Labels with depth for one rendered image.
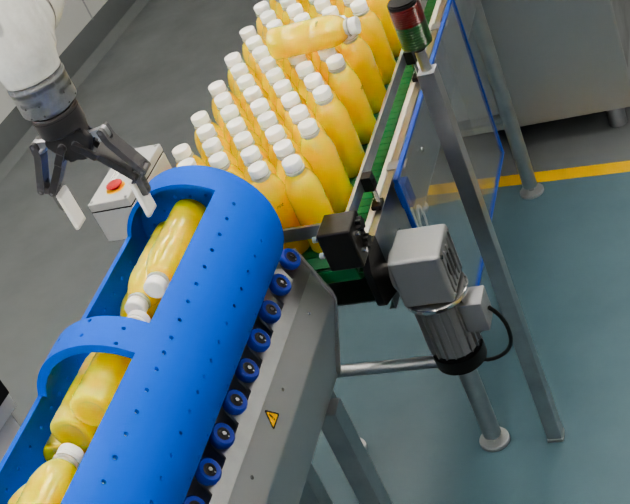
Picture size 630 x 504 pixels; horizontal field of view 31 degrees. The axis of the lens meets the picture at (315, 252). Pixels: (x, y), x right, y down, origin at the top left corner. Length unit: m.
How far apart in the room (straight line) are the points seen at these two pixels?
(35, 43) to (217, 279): 0.48
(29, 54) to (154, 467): 0.61
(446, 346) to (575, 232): 1.29
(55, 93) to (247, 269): 0.46
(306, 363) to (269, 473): 0.26
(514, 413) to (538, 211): 0.88
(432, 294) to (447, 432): 0.88
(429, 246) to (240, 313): 0.50
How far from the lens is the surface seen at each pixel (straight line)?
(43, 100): 1.71
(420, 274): 2.24
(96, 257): 4.54
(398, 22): 2.25
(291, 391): 2.05
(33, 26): 1.68
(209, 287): 1.84
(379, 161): 2.48
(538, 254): 3.55
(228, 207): 1.97
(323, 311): 2.21
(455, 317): 2.33
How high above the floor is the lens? 2.15
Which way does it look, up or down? 33 degrees down
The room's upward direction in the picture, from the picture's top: 25 degrees counter-clockwise
